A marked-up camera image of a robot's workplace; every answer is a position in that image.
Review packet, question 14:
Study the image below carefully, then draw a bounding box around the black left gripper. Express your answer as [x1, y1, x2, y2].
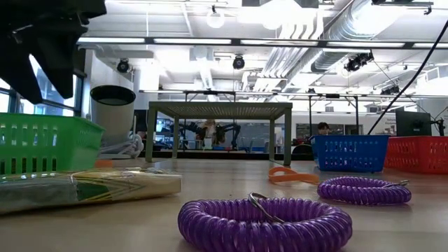
[0, 0, 108, 105]

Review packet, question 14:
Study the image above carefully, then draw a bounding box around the yellow green crayon box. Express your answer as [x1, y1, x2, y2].
[0, 167, 183, 215]

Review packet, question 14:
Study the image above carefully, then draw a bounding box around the purple coil wristband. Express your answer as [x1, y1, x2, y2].
[177, 191, 354, 252]
[316, 176, 413, 206]

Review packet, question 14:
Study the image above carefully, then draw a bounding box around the large window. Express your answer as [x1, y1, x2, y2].
[0, 52, 85, 117]

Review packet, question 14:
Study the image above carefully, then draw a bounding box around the white cylinder with black top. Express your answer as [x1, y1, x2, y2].
[90, 85, 137, 147]

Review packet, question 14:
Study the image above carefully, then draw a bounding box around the green plastic basket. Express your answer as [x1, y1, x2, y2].
[0, 112, 105, 175]

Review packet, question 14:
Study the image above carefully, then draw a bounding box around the white globe pendant lamp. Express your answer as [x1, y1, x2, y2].
[205, 5, 226, 29]

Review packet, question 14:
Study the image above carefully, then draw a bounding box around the green perforated metal shelf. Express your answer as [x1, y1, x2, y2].
[145, 101, 293, 166]

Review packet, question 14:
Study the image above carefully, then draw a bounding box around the linear ceiling light strip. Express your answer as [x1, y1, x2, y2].
[76, 34, 448, 49]

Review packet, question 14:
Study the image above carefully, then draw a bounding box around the black chair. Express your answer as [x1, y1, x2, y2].
[291, 143, 314, 155]

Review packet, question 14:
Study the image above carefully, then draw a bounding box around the black track light cluster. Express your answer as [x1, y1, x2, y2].
[344, 51, 375, 73]
[380, 85, 401, 96]

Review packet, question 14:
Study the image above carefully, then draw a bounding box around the blue plastic basket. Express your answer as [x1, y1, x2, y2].
[309, 134, 390, 173]

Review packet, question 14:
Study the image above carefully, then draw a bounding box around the black monitor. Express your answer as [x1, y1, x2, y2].
[395, 106, 433, 137]

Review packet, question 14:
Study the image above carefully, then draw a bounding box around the red plastic basket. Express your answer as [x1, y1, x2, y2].
[384, 135, 448, 175]

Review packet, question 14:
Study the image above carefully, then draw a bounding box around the white coiled rope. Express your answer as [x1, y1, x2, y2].
[97, 134, 145, 159]

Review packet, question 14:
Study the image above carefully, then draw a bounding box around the distant black table frame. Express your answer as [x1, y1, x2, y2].
[139, 90, 361, 137]

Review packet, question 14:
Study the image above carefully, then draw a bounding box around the silver ventilation duct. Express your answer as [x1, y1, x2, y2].
[260, 0, 386, 83]

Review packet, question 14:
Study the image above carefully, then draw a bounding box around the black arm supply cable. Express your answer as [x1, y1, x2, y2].
[366, 20, 448, 136]

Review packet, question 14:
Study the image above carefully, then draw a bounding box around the black ceiling rail fixture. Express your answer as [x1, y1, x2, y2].
[370, 0, 435, 17]

